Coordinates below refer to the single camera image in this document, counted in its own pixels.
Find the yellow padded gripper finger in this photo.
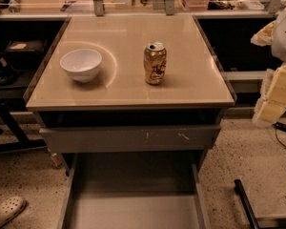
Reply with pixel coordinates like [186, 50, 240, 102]
[251, 22, 275, 47]
[253, 62, 286, 124]

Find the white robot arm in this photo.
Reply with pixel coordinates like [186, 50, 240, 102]
[251, 7, 286, 127]

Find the white croc shoe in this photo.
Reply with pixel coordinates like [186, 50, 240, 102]
[0, 197, 27, 228]

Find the black power adapter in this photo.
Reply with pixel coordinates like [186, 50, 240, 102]
[275, 122, 286, 133]

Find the orange soda can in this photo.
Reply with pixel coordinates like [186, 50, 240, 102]
[144, 41, 167, 85]

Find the grey drawer cabinet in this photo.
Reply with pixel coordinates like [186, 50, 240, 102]
[23, 14, 237, 177]

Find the open middle drawer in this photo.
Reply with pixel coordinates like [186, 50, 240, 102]
[57, 152, 211, 229]

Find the black metal bar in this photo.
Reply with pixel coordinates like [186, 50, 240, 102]
[235, 179, 259, 229]

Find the white bowl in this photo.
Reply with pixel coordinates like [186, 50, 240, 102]
[60, 49, 102, 83]

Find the grey top drawer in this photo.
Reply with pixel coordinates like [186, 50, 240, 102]
[40, 125, 220, 153]

